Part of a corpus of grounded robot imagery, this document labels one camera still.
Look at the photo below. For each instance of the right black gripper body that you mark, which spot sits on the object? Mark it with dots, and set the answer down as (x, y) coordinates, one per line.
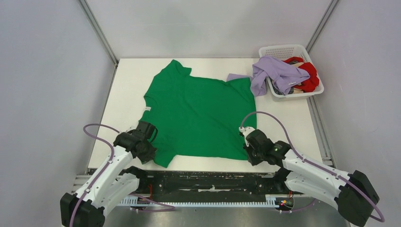
(255, 156)

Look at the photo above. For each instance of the white plastic laundry basket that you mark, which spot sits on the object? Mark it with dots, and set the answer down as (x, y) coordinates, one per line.
(284, 52)

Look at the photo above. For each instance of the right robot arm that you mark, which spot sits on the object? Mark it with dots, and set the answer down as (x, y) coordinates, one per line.
(351, 194)

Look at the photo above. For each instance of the aluminium frame post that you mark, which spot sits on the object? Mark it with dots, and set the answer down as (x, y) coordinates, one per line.
(322, 23)
(98, 31)

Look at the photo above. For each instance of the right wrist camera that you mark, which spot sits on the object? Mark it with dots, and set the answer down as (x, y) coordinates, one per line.
(245, 131)

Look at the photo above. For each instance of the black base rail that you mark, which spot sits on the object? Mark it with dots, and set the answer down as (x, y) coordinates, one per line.
(190, 186)

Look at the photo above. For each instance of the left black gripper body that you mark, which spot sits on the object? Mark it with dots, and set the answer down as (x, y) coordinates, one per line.
(148, 145)

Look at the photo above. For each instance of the green t shirt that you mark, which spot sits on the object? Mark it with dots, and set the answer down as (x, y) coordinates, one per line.
(196, 116)

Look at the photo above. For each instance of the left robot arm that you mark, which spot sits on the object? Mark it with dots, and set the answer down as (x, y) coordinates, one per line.
(90, 204)

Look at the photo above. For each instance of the red t shirt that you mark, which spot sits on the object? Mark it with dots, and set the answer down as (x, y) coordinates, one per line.
(310, 84)

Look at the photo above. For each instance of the right aluminium frame post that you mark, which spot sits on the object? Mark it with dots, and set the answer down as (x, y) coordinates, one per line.
(322, 23)

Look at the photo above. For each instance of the white cable duct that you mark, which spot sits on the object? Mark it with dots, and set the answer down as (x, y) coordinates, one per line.
(133, 201)

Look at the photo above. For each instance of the lilac t shirt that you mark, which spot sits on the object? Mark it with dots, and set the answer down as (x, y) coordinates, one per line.
(282, 75)

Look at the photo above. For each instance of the left aluminium frame post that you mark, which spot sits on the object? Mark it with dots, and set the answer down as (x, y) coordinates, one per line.
(98, 31)

